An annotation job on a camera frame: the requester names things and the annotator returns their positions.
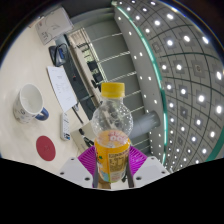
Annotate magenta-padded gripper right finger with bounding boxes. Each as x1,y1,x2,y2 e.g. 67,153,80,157
128,145,171,188

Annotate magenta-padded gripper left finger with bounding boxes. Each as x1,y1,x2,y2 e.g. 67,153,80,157
59,146,98,188

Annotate yellow-capped clear drink bottle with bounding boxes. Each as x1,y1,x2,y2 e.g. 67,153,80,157
90,82,134,189

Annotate black binder clip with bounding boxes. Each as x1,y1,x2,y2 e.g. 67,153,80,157
82,132,95,147

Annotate flat round red coaster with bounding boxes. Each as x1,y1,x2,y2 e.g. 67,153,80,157
35,134,57,162

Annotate white remote control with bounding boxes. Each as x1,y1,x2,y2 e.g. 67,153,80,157
60,112,72,142

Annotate white paper sheet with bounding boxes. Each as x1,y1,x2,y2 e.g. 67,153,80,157
46,65,78,113

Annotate row of black office chairs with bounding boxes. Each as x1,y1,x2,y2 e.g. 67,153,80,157
87,59,105,91

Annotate black desk phone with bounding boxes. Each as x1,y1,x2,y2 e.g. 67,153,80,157
48,43,70,68

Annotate round ceiling lights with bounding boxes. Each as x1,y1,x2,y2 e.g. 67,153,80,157
111,0,224,168

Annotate white box with line drawing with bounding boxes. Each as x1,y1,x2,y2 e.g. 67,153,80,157
34,7,75,46

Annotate white mug with blue handle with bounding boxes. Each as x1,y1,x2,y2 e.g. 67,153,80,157
13,83,50,125

